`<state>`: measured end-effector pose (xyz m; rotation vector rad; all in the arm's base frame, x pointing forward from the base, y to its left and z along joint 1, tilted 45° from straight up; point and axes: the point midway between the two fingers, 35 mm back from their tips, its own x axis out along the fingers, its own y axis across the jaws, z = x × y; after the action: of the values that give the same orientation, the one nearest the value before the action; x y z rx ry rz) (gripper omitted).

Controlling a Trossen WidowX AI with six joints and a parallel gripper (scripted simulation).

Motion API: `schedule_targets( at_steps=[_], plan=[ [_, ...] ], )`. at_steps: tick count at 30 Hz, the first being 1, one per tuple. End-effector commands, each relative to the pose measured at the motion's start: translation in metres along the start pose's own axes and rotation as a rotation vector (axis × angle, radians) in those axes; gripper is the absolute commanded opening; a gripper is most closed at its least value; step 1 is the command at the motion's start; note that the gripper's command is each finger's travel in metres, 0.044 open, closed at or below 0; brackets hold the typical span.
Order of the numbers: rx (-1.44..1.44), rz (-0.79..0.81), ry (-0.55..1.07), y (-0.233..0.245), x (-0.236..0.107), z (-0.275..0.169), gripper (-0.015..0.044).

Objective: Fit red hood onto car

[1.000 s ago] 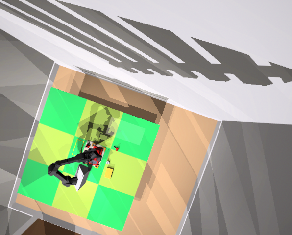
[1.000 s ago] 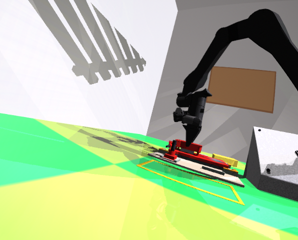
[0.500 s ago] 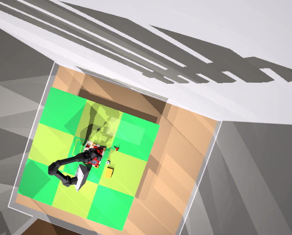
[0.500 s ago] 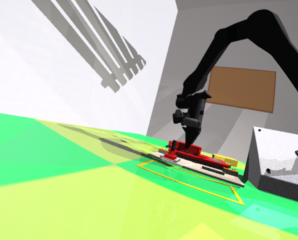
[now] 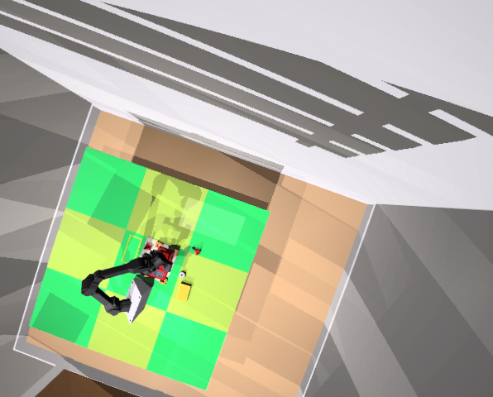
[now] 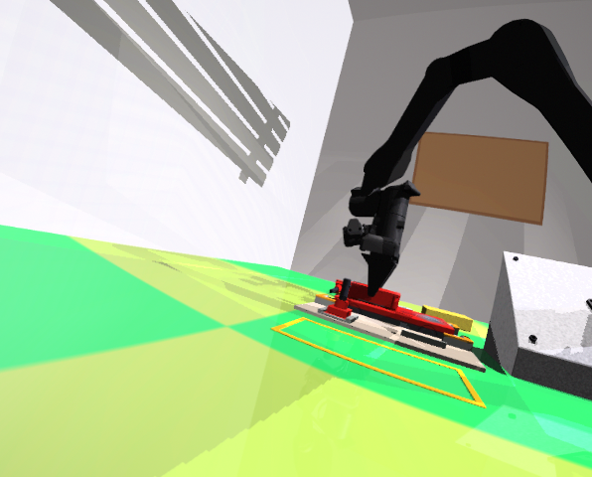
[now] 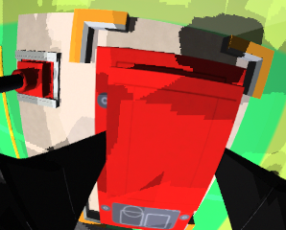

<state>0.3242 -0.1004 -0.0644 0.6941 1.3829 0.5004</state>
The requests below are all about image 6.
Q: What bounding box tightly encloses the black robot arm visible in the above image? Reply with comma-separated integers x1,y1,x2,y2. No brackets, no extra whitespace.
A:
348,19,592,218

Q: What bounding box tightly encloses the yellow flat bar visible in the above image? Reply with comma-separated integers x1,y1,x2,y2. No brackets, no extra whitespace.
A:
421,305,473,332

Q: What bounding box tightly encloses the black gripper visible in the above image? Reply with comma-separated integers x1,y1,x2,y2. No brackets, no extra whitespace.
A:
359,213,406,297

